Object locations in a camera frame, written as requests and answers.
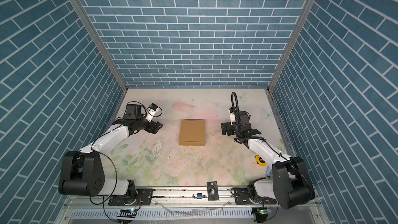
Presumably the brown cardboard box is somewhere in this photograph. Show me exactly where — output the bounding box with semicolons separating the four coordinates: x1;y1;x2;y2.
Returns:
178;119;205;146

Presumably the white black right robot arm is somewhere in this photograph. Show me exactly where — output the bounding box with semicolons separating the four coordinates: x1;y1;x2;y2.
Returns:
221;107;315;209

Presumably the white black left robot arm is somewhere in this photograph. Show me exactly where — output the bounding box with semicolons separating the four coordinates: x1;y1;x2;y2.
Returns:
59;101;163;205

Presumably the yellow tape measure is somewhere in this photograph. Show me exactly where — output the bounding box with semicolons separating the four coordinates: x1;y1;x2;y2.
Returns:
255;155;267;167

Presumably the blue grey stapler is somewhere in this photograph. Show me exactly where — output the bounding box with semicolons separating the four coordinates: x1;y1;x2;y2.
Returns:
266;166;272;177

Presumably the black VIP card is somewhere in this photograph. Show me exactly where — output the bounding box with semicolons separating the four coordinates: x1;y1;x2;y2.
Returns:
207;181;219;201

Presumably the small padlock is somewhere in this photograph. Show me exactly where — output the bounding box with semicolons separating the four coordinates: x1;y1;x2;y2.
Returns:
192;193;205;200

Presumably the left controller board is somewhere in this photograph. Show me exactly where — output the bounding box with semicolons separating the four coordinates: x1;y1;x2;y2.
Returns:
117;208;138;224

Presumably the controller board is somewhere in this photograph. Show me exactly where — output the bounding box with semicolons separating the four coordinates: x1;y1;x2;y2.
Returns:
117;208;138;224
251;207;273;224

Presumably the right controller board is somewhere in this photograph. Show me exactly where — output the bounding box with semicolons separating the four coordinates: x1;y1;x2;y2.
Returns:
251;207;273;224

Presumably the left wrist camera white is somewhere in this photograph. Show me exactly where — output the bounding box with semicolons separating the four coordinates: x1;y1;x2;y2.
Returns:
145;103;163;122

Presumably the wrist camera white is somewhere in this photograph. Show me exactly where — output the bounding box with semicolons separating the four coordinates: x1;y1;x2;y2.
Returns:
229;106;236;127
145;103;163;122

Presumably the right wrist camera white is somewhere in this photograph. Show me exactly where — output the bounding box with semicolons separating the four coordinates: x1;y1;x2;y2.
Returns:
229;106;236;127

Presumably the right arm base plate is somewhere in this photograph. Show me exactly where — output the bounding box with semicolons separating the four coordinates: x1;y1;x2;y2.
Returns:
230;186;277;205

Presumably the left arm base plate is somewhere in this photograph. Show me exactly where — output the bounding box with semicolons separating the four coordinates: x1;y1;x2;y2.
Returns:
108;188;154;206

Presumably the aluminium front rail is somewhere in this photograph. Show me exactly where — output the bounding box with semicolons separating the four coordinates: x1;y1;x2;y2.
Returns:
65;180;310;209

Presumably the white slotted cable duct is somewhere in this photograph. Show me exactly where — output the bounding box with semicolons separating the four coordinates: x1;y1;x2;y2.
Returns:
71;207;254;220

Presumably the aluminium corner post right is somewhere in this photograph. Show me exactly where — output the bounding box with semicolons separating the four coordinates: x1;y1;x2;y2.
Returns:
268;0;315;93

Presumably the aluminium corner post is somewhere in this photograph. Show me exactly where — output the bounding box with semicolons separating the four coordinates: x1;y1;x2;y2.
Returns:
69;0;128;93
268;0;315;93

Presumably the aluminium corner post left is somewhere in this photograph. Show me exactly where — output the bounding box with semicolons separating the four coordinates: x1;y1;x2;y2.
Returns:
69;0;128;93

